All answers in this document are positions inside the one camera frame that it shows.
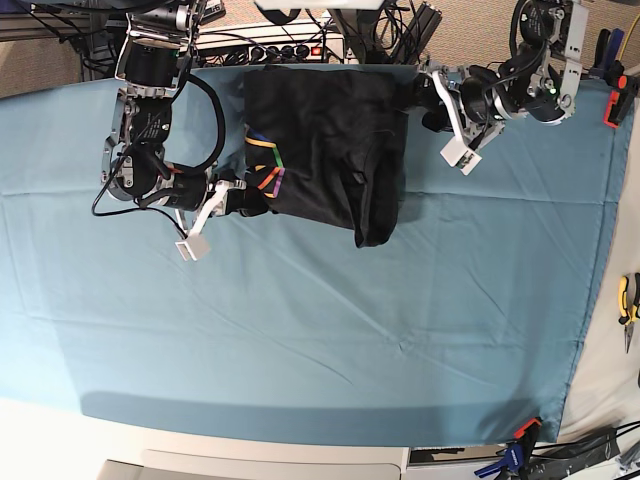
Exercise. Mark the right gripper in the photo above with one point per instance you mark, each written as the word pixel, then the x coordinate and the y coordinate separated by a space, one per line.
pixel 194 198

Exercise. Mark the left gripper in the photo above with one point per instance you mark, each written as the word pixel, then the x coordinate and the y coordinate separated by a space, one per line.
pixel 459 100

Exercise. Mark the black T-shirt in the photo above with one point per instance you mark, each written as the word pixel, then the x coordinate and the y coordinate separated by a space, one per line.
pixel 327 146

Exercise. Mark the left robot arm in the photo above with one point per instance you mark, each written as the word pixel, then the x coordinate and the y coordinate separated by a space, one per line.
pixel 540 78

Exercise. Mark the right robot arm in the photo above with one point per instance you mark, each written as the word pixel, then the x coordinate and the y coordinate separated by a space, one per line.
pixel 155 65

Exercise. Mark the white power strip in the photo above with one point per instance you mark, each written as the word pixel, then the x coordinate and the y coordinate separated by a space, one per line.
pixel 233 49

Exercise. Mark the blue clamp top right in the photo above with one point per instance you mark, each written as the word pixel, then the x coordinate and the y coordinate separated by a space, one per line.
pixel 607 48

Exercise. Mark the blue clamp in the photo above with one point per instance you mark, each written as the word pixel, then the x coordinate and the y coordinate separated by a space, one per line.
pixel 607 48
pixel 514 462

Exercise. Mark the orange black clamp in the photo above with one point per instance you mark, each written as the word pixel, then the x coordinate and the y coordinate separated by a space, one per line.
pixel 625 89

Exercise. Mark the teal table cloth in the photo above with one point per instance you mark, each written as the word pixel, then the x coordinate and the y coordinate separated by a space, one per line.
pixel 468 322

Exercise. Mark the blue clamp bottom right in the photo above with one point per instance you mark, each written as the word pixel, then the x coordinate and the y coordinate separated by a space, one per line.
pixel 514 462

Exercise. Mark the black bag bottom right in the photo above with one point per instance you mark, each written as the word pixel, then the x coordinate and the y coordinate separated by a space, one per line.
pixel 561 462

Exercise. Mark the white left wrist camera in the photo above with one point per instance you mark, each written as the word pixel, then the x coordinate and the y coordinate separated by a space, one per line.
pixel 458 155

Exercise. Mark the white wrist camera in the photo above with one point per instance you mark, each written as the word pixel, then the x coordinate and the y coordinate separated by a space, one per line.
pixel 193 248
pixel 458 155

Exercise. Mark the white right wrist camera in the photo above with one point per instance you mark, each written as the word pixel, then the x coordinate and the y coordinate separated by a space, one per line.
pixel 193 248

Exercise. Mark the yellow handled pliers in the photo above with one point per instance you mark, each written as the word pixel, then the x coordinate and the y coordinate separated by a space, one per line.
pixel 628 306

